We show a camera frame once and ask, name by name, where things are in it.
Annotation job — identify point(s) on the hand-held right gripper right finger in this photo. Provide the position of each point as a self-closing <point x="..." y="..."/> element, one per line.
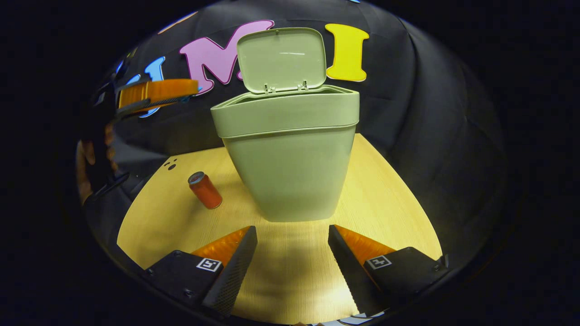
<point x="346" y="271"/>

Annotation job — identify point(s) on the wooden desktop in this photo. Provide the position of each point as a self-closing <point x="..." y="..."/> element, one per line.
<point x="290" y="271"/>

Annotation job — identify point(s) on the green desktop garbage bin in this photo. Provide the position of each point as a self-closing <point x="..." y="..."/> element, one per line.
<point x="290" y="158"/>

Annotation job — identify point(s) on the orange pop can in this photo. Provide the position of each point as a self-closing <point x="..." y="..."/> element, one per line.
<point x="207" y="192"/>

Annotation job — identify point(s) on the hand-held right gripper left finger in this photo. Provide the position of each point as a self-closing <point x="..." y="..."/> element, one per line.
<point x="235" y="267"/>

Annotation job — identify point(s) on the black backdrop cloth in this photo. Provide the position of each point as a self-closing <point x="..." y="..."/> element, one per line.
<point x="430" y="113"/>

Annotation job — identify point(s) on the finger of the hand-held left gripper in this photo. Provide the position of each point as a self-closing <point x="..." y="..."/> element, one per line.
<point x="158" y="90"/>

